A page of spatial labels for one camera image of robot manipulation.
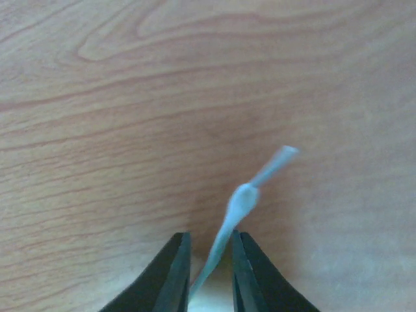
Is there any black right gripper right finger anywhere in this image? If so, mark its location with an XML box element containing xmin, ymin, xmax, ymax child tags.
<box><xmin>231</xmin><ymin>230</ymin><xmax>319</xmax><ymax>312</ymax></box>

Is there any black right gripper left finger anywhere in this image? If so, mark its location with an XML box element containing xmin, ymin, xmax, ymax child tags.
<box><xmin>101</xmin><ymin>233</ymin><xmax>191</xmax><ymax>312</ymax></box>

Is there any white shoelace of red shoe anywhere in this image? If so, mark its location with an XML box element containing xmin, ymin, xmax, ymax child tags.
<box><xmin>189</xmin><ymin>146</ymin><xmax>299</xmax><ymax>298</ymax></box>

